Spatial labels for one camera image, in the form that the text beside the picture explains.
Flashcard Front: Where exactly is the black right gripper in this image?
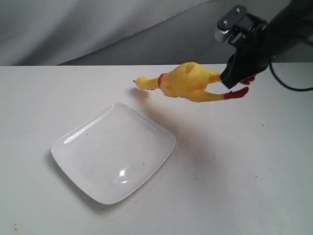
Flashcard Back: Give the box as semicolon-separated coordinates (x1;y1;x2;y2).
220;13;269;89

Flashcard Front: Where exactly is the yellow rubber chicken toy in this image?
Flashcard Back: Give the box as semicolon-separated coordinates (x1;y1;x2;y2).
133;62;249;102

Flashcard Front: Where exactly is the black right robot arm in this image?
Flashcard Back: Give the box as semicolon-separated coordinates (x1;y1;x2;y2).
215;0;313;89

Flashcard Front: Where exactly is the white square plate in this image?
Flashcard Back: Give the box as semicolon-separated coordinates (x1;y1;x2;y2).
51;103;176;205

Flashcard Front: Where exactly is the white backdrop cloth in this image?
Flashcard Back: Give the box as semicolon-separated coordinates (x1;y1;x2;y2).
0;0;313;67

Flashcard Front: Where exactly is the black cable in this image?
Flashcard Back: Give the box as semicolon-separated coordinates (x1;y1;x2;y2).
268;55;313;93

